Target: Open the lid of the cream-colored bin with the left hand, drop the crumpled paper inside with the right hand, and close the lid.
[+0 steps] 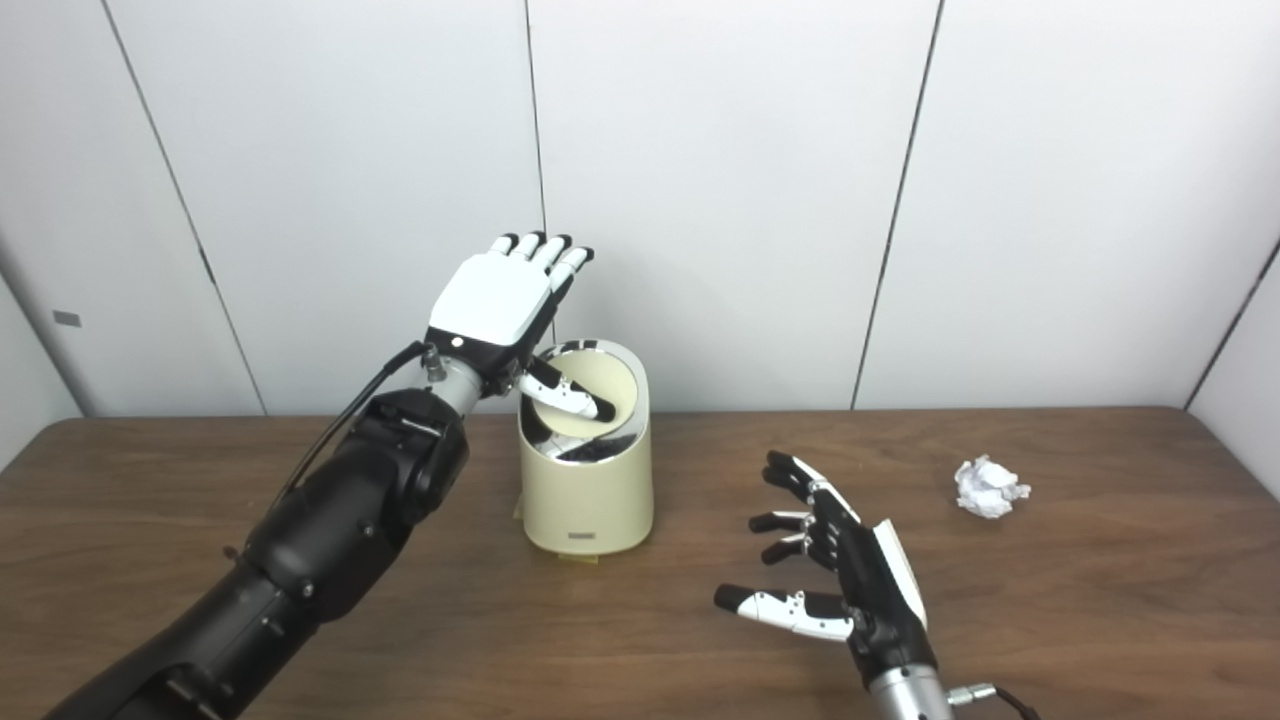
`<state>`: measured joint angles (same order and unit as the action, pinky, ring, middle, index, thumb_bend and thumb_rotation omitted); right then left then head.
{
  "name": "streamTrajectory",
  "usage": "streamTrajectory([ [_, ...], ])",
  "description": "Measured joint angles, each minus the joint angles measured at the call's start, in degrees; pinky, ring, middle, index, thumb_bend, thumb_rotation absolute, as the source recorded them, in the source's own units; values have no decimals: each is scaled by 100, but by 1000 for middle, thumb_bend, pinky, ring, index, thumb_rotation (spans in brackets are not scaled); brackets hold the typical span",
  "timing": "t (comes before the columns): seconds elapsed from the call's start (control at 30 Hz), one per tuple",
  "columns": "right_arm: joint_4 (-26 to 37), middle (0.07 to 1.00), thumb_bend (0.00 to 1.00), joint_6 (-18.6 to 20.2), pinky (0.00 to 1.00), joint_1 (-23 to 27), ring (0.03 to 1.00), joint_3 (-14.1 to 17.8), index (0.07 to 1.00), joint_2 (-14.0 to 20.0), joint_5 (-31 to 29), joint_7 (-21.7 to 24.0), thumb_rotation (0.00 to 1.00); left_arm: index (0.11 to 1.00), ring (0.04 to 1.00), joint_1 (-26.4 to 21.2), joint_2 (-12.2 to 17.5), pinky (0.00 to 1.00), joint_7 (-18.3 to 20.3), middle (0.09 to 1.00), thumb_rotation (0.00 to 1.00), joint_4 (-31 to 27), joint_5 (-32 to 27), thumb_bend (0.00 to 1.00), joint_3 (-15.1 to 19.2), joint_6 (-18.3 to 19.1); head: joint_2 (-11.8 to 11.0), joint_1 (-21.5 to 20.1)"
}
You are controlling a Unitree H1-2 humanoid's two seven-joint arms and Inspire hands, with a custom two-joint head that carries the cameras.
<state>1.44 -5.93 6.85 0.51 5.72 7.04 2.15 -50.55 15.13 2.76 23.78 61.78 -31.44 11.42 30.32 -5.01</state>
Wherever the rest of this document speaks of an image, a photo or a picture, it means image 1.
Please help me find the white and black left hand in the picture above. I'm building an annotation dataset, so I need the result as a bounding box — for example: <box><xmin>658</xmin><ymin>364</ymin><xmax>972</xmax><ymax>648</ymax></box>
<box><xmin>425</xmin><ymin>232</ymin><xmax>616</xmax><ymax>423</ymax></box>

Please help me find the white and black right hand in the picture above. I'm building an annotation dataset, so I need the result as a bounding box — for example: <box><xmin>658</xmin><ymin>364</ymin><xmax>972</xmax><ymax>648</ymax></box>
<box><xmin>713</xmin><ymin>450</ymin><xmax>939</xmax><ymax>691</ymax></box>

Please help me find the cream round bin lid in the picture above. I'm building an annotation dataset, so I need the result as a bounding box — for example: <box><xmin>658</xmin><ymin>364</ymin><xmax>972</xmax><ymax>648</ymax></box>
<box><xmin>530</xmin><ymin>350</ymin><xmax>642</xmax><ymax>441</ymax></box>

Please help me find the white paper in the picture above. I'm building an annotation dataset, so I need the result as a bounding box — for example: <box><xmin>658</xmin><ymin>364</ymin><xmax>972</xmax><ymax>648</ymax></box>
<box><xmin>954</xmin><ymin>455</ymin><xmax>1032</xmax><ymax>520</ymax></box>

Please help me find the cream-colored bin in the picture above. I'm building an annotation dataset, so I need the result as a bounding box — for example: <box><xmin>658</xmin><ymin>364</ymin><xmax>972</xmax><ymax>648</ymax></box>
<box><xmin>516</xmin><ymin>340</ymin><xmax>654</xmax><ymax>556</ymax></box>

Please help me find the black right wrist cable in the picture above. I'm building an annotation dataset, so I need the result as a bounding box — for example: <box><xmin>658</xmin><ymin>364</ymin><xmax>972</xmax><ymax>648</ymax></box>
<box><xmin>948</xmin><ymin>683</ymin><xmax>1041</xmax><ymax>720</ymax></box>

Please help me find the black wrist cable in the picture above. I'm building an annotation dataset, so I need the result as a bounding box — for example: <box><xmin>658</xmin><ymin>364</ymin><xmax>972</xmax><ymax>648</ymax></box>
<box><xmin>948</xmin><ymin>683</ymin><xmax>1041</xmax><ymax>720</ymax></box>
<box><xmin>270</xmin><ymin>342</ymin><xmax>438</xmax><ymax>511</ymax></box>

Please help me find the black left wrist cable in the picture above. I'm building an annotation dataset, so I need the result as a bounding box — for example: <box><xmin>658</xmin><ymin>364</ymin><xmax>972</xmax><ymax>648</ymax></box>
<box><xmin>270</xmin><ymin>342</ymin><xmax>438</xmax><ymax>511</ymax></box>

